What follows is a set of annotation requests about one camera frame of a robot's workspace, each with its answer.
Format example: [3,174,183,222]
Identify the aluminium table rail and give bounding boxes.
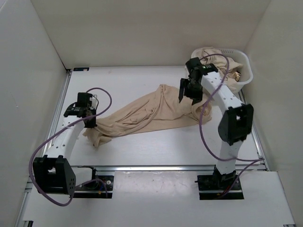
[23,68,269,190]

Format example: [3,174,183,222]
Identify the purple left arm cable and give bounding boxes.
[29,87,112,207]

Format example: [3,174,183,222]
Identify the beige trousers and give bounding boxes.
[83,84,212,147]

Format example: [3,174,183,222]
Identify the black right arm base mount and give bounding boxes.
[195,175,244,201]

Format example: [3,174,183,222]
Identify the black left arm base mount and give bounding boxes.
[73,166,114,199]

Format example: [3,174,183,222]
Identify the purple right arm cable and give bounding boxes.
[198,53,265,198]

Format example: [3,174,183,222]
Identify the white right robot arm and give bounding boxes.
[178,57,254,189]

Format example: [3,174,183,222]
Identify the beige clothes pile in basket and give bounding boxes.
[191,47,243,94]

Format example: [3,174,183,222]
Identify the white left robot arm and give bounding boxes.
[33,92,98,195]

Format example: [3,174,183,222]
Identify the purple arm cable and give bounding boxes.
[198,53,265,198]
[29,87,112,207]

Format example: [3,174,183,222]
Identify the dark label sticker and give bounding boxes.
[73,67,89,71]

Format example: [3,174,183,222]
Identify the white laundry basket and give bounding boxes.
[190,48,254,92]

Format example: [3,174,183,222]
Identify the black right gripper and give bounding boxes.
[178,78,204,105]

